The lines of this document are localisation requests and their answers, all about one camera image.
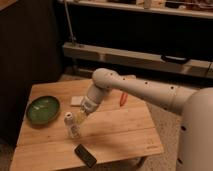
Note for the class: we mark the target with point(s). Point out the metal shelf pole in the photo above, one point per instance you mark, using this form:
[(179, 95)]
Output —
[(72, 37)]

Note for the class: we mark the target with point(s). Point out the orange red marker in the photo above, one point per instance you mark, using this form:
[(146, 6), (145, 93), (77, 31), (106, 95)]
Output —
[(123, 99)]

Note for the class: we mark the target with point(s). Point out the white shelf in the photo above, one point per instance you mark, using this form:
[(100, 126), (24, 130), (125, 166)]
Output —
[(137, 59), (128, 7)]

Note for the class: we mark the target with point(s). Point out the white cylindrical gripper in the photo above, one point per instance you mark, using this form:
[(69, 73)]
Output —
[(90, 103)]

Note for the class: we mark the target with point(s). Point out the small white bottle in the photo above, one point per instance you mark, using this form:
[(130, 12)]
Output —
[(72, 125)]

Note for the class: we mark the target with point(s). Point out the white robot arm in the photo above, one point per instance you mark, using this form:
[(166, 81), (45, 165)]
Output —
[(195, 149)]

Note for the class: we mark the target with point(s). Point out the white lower shelf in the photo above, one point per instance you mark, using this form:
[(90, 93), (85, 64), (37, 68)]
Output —
[(137, 59)]

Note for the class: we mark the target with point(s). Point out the green bowl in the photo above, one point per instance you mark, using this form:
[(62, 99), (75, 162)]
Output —
[(43, 110)]

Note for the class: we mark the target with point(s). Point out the wooden table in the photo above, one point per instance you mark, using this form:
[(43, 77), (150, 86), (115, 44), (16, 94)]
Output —
[(112, 133)]

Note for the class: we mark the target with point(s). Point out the black object on shelf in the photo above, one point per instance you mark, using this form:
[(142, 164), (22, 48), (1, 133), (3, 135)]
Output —
[(175, 60)]

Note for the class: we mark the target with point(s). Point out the black phone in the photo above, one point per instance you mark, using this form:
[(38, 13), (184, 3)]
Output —
[(86, 157)]

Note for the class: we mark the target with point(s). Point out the white upper shelf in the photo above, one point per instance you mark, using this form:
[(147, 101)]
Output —
[(128, 7)]

